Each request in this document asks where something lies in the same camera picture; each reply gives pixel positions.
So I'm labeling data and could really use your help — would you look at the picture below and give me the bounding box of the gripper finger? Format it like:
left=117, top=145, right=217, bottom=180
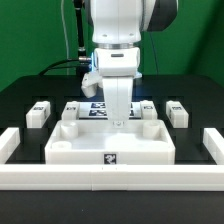
left=102, top=77, right=133, bottom=128

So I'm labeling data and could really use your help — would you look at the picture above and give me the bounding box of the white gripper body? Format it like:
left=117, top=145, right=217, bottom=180
left=94, top=47, right=140, bottom=77

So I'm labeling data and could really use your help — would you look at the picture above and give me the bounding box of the white desk top tray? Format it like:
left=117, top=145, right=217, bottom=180
left=45, top=120, right=175, bottom=165

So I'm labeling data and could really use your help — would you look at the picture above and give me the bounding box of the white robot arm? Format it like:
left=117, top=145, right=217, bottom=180
left=82, top=0, right=178, bottom=127

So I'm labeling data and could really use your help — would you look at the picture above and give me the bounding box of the marker tag plate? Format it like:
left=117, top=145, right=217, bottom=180
left=79, top=102, right=141, bottom=119

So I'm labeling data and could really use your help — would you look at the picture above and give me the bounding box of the white U-shaped fence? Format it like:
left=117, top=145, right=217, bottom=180
left=0, top=128, right=224, bottom=191

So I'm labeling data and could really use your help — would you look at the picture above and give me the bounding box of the black cable bundle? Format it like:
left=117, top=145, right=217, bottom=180
left=39, top=56, right=92, bottom=77

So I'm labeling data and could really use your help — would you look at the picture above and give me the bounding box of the black camera pole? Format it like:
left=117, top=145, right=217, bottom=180
left=72, top=0, right=86, bottom=57

